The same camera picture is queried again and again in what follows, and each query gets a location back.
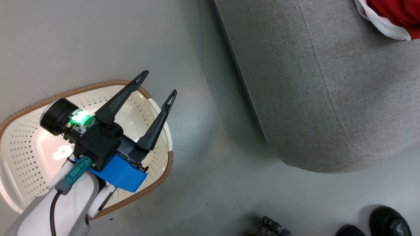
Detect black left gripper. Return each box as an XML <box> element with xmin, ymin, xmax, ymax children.
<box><xmin>39</xmin><ymin>70</ymin><xmax>150</xmax><ymax>173</ymax></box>

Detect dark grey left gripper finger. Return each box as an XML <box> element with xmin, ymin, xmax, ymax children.
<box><xmin>136</xmin><ymin>89</ymin><xmax>178</xmax><ymax>151</ymax></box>

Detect red garment with white trim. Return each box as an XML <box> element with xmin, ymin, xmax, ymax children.
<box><xmin>354</xmin><ymin>0</ymin><xmax>420</xmax><ymax>42</ymax></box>

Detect cream perforated laundry basket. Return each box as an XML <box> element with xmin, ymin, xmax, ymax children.
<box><xmin>0</xmin><ymin>79</ymin><xmax>174</xmax><ymax>219</ymax></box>

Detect grey fabric sofa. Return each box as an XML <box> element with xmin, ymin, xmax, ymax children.
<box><xmin>212</xmin><ymin>0</ymin><xmax>420</xmax><ymax>174</ymax></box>

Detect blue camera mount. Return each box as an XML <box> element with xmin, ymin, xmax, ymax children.
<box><xmin>75</xmin><ymin>154</ymin><xmax>148</xmax><ymax>193</ymax></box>

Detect black cable teal connector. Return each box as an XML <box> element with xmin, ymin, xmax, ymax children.
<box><xmin>49</xmin><ymin>155</ymin><xmax>93</xmax><ymax>236</ymax></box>

